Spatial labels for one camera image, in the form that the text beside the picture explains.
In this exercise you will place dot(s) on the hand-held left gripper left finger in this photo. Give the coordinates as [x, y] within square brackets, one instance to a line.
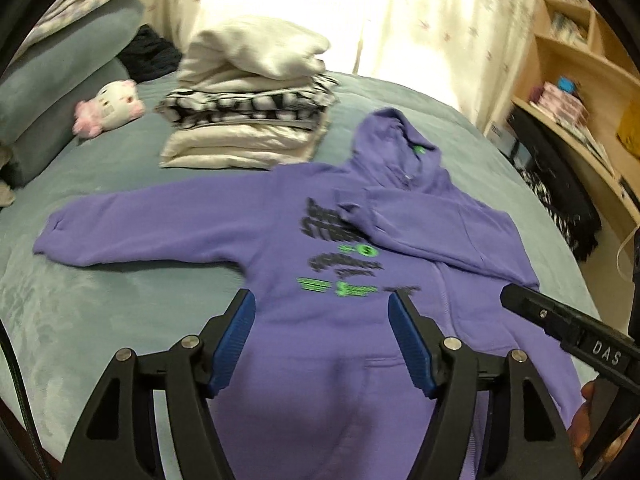
[235, 335]

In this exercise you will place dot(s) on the black white fringed scarf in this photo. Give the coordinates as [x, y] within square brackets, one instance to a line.
[565, 200]

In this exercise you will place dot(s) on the white box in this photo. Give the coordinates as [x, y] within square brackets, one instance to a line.
[500, 137]

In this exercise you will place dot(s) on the small blue box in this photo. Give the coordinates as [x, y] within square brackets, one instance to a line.
[566, 83]

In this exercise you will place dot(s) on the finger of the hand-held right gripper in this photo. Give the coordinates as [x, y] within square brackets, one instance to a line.
[535, 310]

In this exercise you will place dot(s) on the black white checkered folded garment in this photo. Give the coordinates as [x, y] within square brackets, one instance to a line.
[250, 105]

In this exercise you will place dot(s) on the dark cloth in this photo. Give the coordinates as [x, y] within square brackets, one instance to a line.
[150, 55]

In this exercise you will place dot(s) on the cream floral curtain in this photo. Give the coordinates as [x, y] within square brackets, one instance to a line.
[400, 30]

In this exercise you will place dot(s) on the yellow bag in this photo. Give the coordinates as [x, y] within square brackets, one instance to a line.
[630, 127]

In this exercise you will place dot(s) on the wooden shelf unit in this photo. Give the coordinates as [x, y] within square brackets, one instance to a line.
[580, 60]

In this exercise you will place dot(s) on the thick cream folded garment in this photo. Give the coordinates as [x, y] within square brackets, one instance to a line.
[235, 145]

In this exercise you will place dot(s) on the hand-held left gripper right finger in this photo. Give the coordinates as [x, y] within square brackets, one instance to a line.
[410, 335]

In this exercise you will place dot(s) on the purple hoodie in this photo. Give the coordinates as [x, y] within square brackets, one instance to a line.
[320, 340]

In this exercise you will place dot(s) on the stack of pink boxes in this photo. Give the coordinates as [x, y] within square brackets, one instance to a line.
[560, 105]

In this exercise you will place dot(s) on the grey-blue bedspread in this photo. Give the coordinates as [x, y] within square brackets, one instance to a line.
[125, 310]

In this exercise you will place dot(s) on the grey-blue pillow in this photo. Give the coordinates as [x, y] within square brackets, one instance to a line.
[45, 115]
[85, 40]

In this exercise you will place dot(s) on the pile of flat books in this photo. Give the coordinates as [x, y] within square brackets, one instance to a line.
[595, 145]

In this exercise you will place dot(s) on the pink white plush toy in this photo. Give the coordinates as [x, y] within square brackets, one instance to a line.
[112, 105]

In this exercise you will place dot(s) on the person's right hand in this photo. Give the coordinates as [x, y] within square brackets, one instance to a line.
[585, 420]

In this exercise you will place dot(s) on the row of books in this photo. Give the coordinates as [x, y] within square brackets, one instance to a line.
[567, 27]

